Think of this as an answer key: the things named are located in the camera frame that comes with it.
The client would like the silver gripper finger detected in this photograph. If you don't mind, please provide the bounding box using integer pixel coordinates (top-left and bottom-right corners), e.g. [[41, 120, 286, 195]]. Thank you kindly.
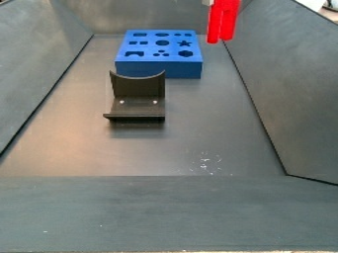
[[202, 0, 214, 6]]

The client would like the red square-circle peg object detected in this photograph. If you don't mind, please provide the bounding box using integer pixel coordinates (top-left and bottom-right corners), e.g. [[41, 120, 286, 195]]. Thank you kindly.
[[207, 0, 240, 43]]

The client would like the blue shape sorting board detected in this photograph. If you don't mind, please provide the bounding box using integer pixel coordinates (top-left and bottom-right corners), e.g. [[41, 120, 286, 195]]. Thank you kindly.
[[115, 30, 203, 79]]

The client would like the black curved holder stand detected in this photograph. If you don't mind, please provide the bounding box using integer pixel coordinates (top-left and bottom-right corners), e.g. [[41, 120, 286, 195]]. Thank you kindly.
[[103, 71, 166, 121]]

